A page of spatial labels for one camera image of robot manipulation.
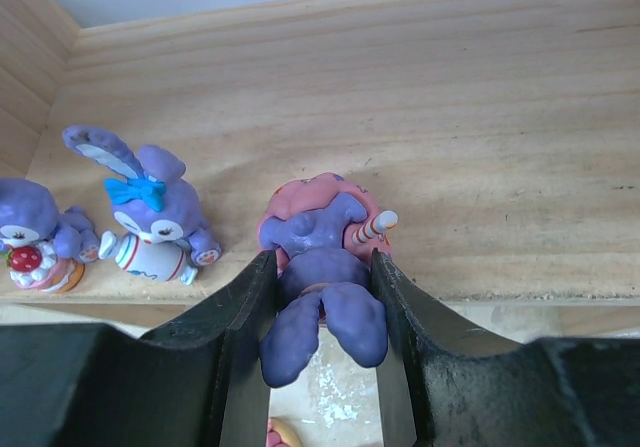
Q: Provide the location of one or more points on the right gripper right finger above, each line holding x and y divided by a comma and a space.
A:
448, 382

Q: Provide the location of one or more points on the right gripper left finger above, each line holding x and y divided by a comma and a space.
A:
193, 381

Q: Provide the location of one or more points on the purple bunny with bottle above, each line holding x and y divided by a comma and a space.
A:
167, 236

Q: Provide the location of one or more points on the purple bunny pink donut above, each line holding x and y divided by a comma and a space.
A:
323, 231

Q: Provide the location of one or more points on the purple bunny strawberry cake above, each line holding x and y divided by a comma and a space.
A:
45, 249

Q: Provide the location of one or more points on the wooden two-tier shelf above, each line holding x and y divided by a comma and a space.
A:
505, 134

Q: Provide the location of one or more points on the pink bear with cake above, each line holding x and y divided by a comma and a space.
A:
281, 434

